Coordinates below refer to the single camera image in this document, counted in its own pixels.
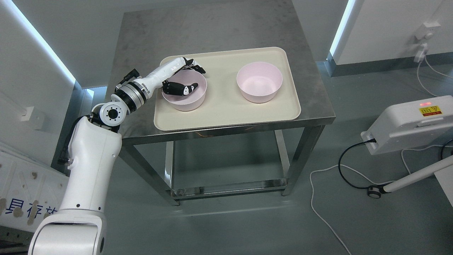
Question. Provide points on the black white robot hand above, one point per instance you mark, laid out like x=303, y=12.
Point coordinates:
x=159, y=77

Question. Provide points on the pink bowl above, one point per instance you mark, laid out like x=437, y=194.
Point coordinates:
x=194, y=99
x=259, y=82

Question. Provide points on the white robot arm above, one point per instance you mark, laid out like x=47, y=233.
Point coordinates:
x=79, y=226

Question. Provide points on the stainless steel table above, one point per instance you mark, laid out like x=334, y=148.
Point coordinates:
x=149, y=37

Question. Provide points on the beige plastic tray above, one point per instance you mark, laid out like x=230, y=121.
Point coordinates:
x=224, y=104

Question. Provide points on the white sign with blue text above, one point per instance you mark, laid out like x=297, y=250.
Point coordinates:
x=29, y=191

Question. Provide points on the white stand leg with caster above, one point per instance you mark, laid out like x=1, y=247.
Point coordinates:
x=377, y=191

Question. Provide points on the white device box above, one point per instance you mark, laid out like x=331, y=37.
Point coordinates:
x=409, y=125

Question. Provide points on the white wall switch box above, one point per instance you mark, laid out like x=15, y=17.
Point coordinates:
x=33, y=115

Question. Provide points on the white wall socket plug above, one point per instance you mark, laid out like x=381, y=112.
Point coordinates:
x=425, y=32

